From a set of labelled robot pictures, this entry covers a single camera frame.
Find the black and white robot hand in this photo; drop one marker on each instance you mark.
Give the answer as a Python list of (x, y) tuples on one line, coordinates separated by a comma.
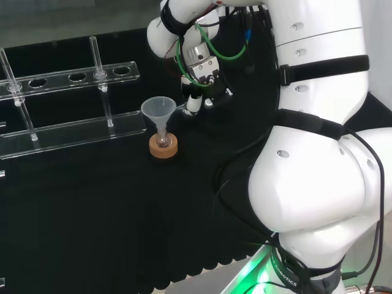
[(203, 69)]

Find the clear acrylic funnel stand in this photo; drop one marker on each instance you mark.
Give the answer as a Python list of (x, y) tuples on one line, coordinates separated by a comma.
[(70, 131)]

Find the clear plastic funnel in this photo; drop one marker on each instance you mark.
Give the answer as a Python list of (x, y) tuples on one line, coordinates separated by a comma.
[(158, 108)]

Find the small round-bottom glass flask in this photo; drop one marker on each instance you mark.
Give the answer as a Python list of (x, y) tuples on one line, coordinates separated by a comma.
[(162, 140)]

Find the clear weighing funnel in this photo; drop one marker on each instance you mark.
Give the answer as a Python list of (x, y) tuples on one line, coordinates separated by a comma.
[(180, 107)]

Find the black bench cloth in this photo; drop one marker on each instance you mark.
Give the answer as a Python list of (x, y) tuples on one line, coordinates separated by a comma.
[(107, 214)]

